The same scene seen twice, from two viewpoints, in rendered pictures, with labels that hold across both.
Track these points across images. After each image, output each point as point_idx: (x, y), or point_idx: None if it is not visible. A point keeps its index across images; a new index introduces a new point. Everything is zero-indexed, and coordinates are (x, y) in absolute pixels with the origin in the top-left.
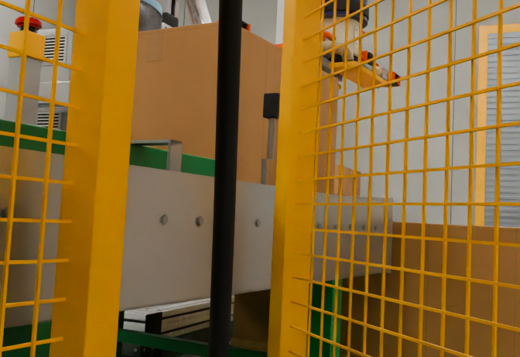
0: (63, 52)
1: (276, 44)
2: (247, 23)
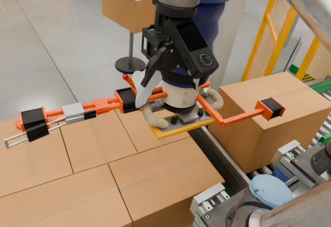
0: None
1: (218, 114)
2: (260, 100)
